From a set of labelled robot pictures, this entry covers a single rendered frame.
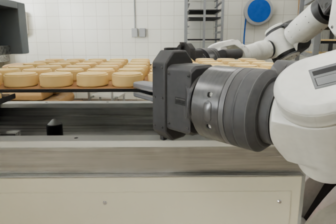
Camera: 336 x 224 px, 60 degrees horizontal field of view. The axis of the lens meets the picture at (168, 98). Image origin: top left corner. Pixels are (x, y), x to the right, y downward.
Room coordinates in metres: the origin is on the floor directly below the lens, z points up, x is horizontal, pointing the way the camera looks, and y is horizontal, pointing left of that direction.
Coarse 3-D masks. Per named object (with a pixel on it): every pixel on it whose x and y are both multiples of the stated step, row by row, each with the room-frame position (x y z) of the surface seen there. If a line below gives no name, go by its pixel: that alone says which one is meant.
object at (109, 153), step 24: (0, 144) 0.47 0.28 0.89; (24, 144) 0.47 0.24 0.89; (48, 144) 0.47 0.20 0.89; (72, 144) 0.47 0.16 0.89; (96, 144) 0.47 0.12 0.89; (120, 144) 0.47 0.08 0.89; (144, 144) 0.47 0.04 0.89; (168, 144) 0.47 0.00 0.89; (192, 144) 0.47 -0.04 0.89; (216, 144) 0.47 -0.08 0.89; (0, 168) 0.47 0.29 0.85; (24, 168) 0.47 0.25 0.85; (48, 168) 0.47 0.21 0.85; (72, 168) 0.47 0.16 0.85; (96, 168) 0.47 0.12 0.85; (120, 168) 0.47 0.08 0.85; (144, 168) 0.47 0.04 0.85; (168, 168) 0.47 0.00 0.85; (192, 168) 0.47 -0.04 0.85; (216, 168) 0.47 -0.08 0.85; (240, 168) 0.47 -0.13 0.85; (264, 168) 0.47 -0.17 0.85; (288, 168) 0.47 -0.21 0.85
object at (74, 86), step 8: (144, 80) 0.52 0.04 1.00; (0, 88) 0.43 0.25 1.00; (8, 88) 0.43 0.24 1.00; (16, 88) 0.43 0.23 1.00; (24, 88) 0.43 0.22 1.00; (32, 88) 0.43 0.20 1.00; (40, 88) 0.43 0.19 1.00; (48, 88) 0.43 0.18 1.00; (56, 88) 0.43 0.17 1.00; (64, 88) 0.43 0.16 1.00; (72, 88) 0.43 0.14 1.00; (80, 88) 0.43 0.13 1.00
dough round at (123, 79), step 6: (114, 72) 0.47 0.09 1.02; (120, 72) 0.47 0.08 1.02; (126, 72) 0.47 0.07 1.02; (132, 72) 0.47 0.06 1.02; (138, 72) 0.47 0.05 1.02; (114, 78) 0.45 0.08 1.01; (120, 78) 0.44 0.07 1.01; (126, 78) 0.44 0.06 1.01; (132, 78) 0.44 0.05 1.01; (138, 78) 0.45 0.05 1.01; (114, 84) 0.45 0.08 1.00; (120, 84) 0.44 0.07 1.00; (126, 84) 0.44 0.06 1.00; (132, 84) 0.44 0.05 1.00
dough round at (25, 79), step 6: (12, 72) 0.47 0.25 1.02; (18, 72) 0.47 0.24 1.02; (24, 72) 0.47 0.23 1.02; (30, 72) 0.47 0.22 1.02; (6, 78) 0.44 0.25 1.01; (12, 78) 0.44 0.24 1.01; (18, 78) 0.44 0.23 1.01; (24, 78) 0.44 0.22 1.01; (30, 78) 0.45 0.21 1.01; (36, 78) 0.46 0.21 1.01; (6, 84) 0.44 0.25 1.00; (12, 84) 0.44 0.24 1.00; (18, 84) 0.44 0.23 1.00; (24, 84) 0.44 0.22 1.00; (30, 84) 0.45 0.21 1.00; (36, 84) 0.47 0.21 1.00
